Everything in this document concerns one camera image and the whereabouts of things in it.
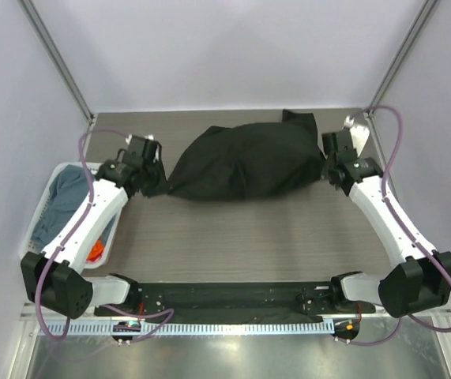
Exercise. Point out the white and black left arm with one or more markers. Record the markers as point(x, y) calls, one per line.
point(83, 205)

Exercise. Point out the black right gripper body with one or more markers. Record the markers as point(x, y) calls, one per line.
point(328, 175)

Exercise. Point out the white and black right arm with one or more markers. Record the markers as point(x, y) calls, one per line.
point(420, 274)

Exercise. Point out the right aluminium frame post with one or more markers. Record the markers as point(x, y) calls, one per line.
point(414, 32)

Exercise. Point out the slotted white cable duct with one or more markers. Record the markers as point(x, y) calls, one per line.
point(114, 328)

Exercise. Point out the white plastic laundry basket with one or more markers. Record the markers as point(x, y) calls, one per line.
point(107, 237)

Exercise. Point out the aluminium front rail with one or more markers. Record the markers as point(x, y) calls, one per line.
point(28, 313)

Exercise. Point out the black t-shirt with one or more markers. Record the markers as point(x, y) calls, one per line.
point(251, 161)

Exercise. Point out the aluminium frame post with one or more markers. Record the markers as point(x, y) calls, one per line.
point(49, 45)
point(414, 32)

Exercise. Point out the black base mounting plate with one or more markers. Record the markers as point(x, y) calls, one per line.
point(261, 303)

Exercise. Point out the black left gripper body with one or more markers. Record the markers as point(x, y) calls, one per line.
point(155, 181)

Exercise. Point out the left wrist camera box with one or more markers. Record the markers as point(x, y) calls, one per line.
point(142, 149)

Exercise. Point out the grey-blue t-shirt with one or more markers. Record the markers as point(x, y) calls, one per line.
point(66, 193)

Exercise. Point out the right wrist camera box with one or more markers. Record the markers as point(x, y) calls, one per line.
point(351, 139)

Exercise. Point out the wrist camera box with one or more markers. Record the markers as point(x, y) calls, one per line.
point(142, 149)
point(351, 139)

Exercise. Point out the left aluminium frame post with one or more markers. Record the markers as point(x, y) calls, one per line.
point(49, 45)

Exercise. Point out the orange garment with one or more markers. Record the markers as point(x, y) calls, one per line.
point(96, 252)

